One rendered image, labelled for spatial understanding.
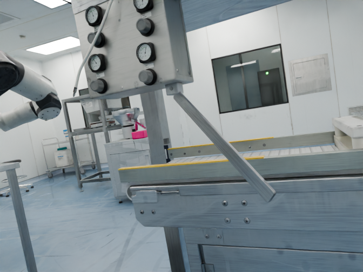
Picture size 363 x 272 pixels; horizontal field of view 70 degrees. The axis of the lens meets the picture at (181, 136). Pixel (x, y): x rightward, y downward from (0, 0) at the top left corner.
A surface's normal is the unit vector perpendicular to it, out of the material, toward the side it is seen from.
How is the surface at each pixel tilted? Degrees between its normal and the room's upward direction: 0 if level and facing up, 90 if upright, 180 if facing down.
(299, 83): 90
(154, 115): 90
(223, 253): 90
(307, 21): 90
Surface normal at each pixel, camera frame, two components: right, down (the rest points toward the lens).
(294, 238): -0.39, 0.14
